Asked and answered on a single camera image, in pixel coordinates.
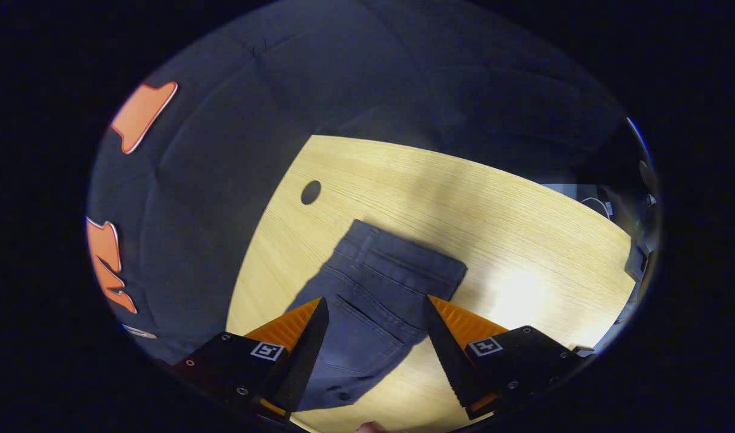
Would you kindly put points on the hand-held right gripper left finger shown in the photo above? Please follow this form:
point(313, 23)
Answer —
point(307, 355)

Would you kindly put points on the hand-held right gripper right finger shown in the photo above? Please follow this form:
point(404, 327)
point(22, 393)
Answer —
point(448, 355)

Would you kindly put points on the dark jeans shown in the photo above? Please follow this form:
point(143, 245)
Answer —
point(379, 282)

